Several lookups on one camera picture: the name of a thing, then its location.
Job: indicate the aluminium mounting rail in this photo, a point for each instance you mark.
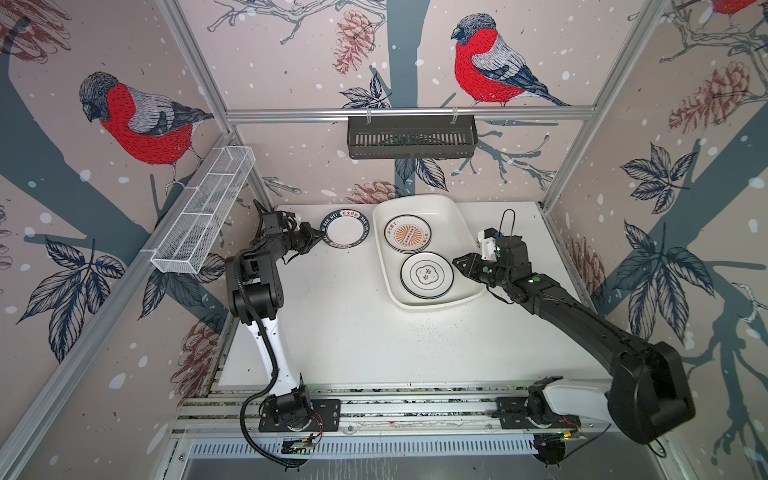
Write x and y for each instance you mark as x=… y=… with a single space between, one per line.
x=369 y=410

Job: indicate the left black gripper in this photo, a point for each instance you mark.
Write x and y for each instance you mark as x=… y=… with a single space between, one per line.
x=307 y=233

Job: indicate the black wire shelf basket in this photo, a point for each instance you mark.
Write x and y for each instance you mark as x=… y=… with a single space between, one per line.
x=412 y=137

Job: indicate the horizontal aluminium frame bar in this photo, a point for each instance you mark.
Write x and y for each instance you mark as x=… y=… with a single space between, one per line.
x=582 y=113

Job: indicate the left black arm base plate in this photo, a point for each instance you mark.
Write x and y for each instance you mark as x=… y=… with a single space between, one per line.
x=322 y=416

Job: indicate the green ring plate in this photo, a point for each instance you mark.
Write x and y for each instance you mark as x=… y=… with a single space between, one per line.
x=345 y=228

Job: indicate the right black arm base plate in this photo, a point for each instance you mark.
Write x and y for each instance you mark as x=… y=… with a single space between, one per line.
x=528 y=414

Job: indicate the white plastic bin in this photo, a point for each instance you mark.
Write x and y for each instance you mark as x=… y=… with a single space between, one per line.
x=451 y=238

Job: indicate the white plate black cloud emblem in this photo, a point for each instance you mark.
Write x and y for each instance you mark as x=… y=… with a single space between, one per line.
x=426 y=275

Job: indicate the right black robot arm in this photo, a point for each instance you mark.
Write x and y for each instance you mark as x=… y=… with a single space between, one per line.
x=647 y=394

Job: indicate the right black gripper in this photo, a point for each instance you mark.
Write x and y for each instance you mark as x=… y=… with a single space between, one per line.
x=471 y=268

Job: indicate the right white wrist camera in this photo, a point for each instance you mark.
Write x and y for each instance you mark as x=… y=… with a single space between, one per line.
x=487 y=243

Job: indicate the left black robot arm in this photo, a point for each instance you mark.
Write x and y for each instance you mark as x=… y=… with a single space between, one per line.
x=255 y=295

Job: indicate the orange sunburst plate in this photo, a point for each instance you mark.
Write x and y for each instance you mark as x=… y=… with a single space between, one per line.
x=408 y=233

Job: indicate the white mesh wall basket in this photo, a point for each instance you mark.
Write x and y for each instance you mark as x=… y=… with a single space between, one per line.
x=192 y=235

